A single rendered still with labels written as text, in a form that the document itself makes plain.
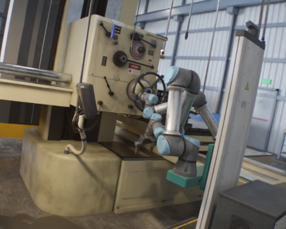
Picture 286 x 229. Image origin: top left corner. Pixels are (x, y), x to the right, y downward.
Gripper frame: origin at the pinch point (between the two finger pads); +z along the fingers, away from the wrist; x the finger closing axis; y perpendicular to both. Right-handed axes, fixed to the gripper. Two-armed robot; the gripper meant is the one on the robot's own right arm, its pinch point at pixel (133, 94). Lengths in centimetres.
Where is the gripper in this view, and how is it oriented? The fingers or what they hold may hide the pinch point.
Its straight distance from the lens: 229.9
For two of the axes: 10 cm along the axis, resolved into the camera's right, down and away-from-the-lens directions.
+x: -8.2, 1.5, -5.5
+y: -0.3, -9.8, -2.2
